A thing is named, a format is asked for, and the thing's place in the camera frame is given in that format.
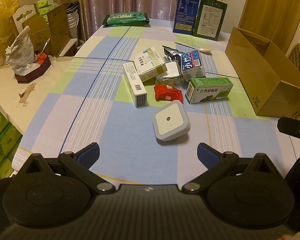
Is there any white charger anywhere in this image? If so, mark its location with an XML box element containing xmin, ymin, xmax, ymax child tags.
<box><xmin>155</xmin><ymin>60</ymin><xmax>185</xmax><ymax>87</ymax></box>

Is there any green wipes packet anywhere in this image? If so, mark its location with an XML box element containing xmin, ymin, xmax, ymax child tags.
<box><xmin>101</xmin><ymin>12</ymin><xmax>150</xmax><ymax>27</ymax></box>

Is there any red snack packet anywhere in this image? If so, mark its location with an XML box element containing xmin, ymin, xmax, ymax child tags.
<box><xmin>154</xmin><ymin>84</ymin><xmax>185</xmax><ymax>102</ymax></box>

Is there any thin metal utensil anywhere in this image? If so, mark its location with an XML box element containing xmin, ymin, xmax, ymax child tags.
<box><xmin>41</xmin><ymin>38</ymin><xmax>51</xmax><ymax>55</ymax></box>

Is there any yellow plastic bag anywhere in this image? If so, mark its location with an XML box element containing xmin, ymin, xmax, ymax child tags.
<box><xmin>0</xmin><ymin>0</ymin><xmax>21</xmax><ymax>43</ymax></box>

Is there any brown cardboard box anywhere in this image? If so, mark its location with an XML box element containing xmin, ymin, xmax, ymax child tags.
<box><xmin>224</xmin><ymin>26</ymin><xmax>300</xmax><ymax>120</ymax></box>

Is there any stack of white buckets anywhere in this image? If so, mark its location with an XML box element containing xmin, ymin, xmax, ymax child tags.
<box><xmin>66</xmin><ymin>2</ymin><xmax>80</xmax><ymax>40</ymax></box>

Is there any stack of green tissue packs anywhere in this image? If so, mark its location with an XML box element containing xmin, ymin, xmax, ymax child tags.
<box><xmin>0</xmin><ymin>100</ymin><xmax>24</xmax><ymax>180</ymax></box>
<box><xmin>37</xmin><ymin>0</ymin><xmax>57</xmax><ymax>23</ymax></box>

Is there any silver foil bag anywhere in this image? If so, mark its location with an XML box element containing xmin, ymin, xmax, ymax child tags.
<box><xmin>162</xmin><ymin>45</ymin><xmax>190</xmax><ymax>62</ymax></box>

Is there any long white medicine box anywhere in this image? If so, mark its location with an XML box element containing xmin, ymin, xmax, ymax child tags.
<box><xmin>122</xmin><ymin>62</ymin><xmax>148</xmax><ymax>108</ymax></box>

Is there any white panel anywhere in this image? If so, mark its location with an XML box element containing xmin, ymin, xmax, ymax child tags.
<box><xmin>59</xmin><ymin>39</ymin><xmax>78</xmax><ymax>57</ymax></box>

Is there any white square night light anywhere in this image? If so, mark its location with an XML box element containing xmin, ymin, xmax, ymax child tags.
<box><xmin>152</xmin><ymin>102</ymin><xmax>191</xmax><ymax>142</ymax></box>

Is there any large brown printed carton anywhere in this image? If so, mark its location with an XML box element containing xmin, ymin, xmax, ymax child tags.
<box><xmin>46</xmin><ymin>3</ymin><xmax>72</xmax><ymax>57</ymax></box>

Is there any tall blue carton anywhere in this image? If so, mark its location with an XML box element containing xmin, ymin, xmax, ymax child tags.
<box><xmin>172</xmin><ymin>0</ymin><xmax>203</xmax><ymax>36</ymax></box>

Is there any beige plastic spoon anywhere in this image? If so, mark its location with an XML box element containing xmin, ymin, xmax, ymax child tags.
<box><xmin>174</xmin><ymin>41</ymin><xmax>213</xmax><ymax>54</ymax></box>

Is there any tall green carton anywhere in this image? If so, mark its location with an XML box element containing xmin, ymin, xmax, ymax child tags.
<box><xmin>192</xmin><ymin>0</ymin><xmax>228</xmax><ymax>42</ymax></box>

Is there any white and green medicine box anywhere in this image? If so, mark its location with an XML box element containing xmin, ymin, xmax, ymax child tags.
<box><xmin>133</xmin><ymin>46</ymin><xmax>167</xmax><ymax>82</ymax></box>

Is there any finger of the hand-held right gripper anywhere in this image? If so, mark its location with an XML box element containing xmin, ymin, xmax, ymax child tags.
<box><xmin>277</xmin><ymin>116</ymin><xmax>300</xmax><ymax>140</ymax></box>

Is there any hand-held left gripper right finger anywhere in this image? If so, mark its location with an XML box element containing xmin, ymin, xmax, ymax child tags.
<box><xmin>181</xmin><ymin>142</ymin><xmax>277</xmax><ymax>195</ymax></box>

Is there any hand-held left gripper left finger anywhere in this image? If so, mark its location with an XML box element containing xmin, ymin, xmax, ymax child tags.
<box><xmin>22</xmin><ymin>142</ymin><xmax>116</xmax><ymax>195</ymax></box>

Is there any desktop with checked tablecloth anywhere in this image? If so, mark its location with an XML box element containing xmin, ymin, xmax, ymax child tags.
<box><xmin>11</xmin><ymin>17</ymin><xmax>300</xmax><ymax>189</ymax></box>

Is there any white carved chair back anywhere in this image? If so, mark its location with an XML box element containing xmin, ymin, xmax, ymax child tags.
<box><xmin>11</xmin><ymin>4</ymin><xmax>40</xmax><ymax>38</ymax></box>

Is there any small brown carton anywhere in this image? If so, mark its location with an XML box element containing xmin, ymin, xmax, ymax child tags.
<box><xmin>22</xmin><ymin>15</ymin><xmax>52</xmax><ymax>54</ymax></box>

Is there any beige printed tablecloth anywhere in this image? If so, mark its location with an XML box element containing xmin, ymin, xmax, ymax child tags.
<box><xmin>0</xmin><ymin>54</ymin><xmax>77</xmax><ymax>140</ymax></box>

